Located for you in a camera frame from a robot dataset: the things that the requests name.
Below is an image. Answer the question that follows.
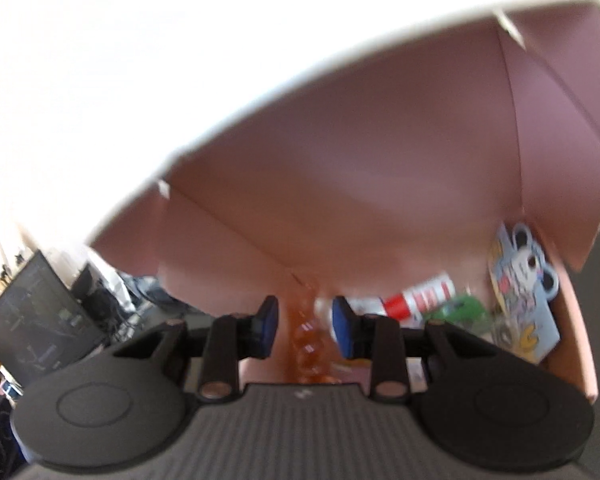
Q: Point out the pink cardboard box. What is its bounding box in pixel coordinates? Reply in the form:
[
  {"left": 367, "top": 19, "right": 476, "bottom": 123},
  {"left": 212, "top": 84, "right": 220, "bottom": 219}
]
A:
[{"left": 91, "top": 0, "right": 600, "bottom": 382}]

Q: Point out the red white tube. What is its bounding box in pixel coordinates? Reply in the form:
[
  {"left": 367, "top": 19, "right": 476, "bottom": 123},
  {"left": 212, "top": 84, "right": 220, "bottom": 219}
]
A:
[{"left": 346, "top": 271, "right": 458, "bottom": 323}]

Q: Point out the black laptop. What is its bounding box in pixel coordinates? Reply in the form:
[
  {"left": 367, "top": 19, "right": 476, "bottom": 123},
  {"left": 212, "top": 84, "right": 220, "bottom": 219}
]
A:
[{"left": 0, "top": 252, "right": 106, "bottom": 388}]

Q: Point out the red translucent hand-shaped comb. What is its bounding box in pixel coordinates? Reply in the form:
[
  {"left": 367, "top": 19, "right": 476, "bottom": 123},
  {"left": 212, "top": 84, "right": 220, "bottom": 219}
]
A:
[{"left": 283, "top": 273, "right": 341, "bottom": 385}]

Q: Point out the green frog toy bag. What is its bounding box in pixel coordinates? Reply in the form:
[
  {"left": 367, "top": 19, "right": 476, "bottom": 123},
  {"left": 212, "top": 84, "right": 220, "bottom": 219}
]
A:
[{"left": 424, "top": 295, "right": 491, "bottom": 334}]

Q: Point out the cartoon sticker packet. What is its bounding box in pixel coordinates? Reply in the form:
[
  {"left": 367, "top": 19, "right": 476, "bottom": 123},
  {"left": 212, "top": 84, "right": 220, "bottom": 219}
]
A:
[{"left": 488, "top": 223, "right": 560, "bottom": 364}]

